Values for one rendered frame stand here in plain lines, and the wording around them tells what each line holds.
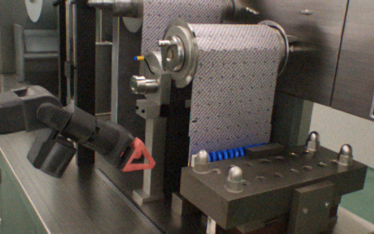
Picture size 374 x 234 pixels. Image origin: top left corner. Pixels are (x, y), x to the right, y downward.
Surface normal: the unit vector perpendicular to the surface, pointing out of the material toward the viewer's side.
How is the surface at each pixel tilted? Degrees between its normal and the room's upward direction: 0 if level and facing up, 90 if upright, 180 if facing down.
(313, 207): 90
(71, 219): 0
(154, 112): 90
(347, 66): 90
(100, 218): 0
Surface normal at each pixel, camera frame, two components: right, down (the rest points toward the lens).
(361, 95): -0.85, 0.11
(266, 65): 0.53, 0.29
